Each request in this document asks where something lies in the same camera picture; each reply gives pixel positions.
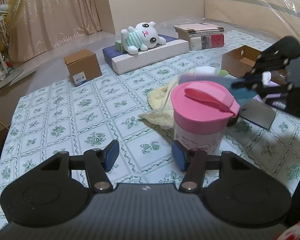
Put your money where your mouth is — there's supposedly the open brown cardboard tray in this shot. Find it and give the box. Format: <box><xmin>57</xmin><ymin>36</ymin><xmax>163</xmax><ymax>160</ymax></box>
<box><xmin>221</xmin><ymin>45</ymin><xmax>286</xmax><ymax>85</ymax></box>

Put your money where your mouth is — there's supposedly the white cloth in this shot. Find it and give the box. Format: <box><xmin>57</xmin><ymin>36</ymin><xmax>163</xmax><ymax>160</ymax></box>
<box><xmin>194</xmin><ymin>66</ymin><xmax>216</xmax><ymax>76</ymax></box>

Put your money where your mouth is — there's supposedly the small closed cardboard box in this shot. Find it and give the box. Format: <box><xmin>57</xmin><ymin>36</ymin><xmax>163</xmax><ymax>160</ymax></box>
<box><xmin>64</xmin><ymin>49</ymin><xmax>102</xmax><ymax>87</ymax></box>

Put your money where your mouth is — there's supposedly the stack of books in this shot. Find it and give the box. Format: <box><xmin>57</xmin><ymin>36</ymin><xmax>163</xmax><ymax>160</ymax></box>
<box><xmin>174</xmin><ymin>23</ymin><xmax>224</xmax><ymax>50</ymax></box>

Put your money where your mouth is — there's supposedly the plastic wrapped headboard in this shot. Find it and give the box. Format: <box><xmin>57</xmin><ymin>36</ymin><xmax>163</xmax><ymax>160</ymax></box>
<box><xmin>204</xmin><ymin>0</ymin><xmax>300</xmax><ymax>42</ymax></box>

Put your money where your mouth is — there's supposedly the pink lidded cup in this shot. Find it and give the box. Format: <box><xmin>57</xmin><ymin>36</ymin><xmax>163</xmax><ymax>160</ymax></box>
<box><xmin>171</xmin><ymin>81</ymin><xmax>239</xmax><ymax>155</ymax></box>

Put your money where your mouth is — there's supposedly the beige curtain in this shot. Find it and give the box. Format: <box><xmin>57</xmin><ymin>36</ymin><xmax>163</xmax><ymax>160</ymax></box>
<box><xmin>0</xmin><ymin>0</ymin><xmax>102</xmax><ymax>63</ymax></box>

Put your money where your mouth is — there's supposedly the yellow towel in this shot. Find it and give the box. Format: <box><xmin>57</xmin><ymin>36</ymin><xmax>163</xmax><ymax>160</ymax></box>
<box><xmin>138</xmin><ymin>77</ymin><xmax>178</xmax><ymax>129</ymax></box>

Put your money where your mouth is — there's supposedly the green microfibre cloth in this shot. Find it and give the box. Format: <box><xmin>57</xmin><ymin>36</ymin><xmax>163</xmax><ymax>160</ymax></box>
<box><xmin>217</xmin><ymin>69</ymin><xmax>229</xmax><ymax>77</ymax></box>

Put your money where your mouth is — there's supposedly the standing fan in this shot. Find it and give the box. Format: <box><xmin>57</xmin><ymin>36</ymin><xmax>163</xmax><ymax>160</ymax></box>
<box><xmin>0</xmin><ymin>0</ymin><xmax>37</xmax><ymax>91</ymax></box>

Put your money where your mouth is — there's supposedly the white flat box blue top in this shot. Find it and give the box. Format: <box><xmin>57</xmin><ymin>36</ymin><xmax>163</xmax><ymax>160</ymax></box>
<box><xmin>102</xmin><ymin>34</ymin><xmax>189</xmax><ymax>75</ymax></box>

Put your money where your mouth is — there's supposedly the white bunny plush toy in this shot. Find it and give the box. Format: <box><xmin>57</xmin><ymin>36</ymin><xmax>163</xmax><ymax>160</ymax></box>
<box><xmin>121</xmin><ymin>21</ymin><xmax>166</xmax><ymax>55</ymax></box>

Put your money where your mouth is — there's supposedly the small green box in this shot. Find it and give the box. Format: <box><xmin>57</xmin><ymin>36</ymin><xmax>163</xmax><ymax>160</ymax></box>
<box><xmin>115</xmin><ymin>40</ymin><xmax>125</xmax><ymax>53</ymax></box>

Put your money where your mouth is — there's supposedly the green floral tablecloth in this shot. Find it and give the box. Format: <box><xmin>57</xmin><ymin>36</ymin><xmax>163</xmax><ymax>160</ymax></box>
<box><xmin>0</xmin><ymin>29</ymin><xmax>300</xmax><ymax>230</ymax></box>

